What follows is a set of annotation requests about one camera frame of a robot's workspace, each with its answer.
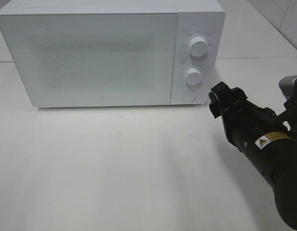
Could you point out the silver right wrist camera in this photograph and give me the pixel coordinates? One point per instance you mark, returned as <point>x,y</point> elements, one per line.
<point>288,86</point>

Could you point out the round white door button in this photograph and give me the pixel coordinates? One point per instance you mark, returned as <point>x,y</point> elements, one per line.
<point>189,95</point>

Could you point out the white microwave oven body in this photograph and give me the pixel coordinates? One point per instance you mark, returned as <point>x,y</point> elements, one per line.
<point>194,18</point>

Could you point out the upper white power knob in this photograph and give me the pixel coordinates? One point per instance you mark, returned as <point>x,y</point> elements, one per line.
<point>198,46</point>

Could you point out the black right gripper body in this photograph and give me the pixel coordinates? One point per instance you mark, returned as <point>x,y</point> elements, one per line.
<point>250,127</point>

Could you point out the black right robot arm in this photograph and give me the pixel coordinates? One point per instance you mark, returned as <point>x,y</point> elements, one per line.
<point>277,163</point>

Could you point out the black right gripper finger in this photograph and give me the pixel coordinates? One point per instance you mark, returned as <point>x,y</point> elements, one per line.
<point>220,101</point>

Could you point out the lower white timer knob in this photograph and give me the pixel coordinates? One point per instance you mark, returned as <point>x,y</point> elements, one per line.
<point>193,76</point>

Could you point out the white microwave door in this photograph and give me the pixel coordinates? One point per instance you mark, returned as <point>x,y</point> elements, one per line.
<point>93,60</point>

